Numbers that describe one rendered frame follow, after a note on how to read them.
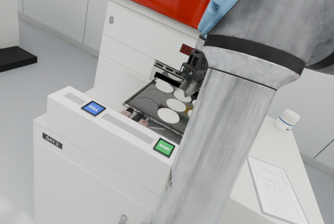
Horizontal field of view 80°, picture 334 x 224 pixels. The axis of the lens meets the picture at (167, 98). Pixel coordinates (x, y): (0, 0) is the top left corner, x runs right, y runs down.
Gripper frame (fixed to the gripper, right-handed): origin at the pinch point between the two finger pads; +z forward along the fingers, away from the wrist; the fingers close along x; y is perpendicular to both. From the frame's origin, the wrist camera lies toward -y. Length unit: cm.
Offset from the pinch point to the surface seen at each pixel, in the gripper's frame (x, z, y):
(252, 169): 37.1, 3.7, 6.2
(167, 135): 3.7, 18.1, 7.8
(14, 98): -148, 98, 32
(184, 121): 5.7, 10.2, 2.9
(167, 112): -2.4, 10.1, 5.9
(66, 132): -11.0, 14.2, 45.0
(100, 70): -66, 25, 1
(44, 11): -317, 66, -48
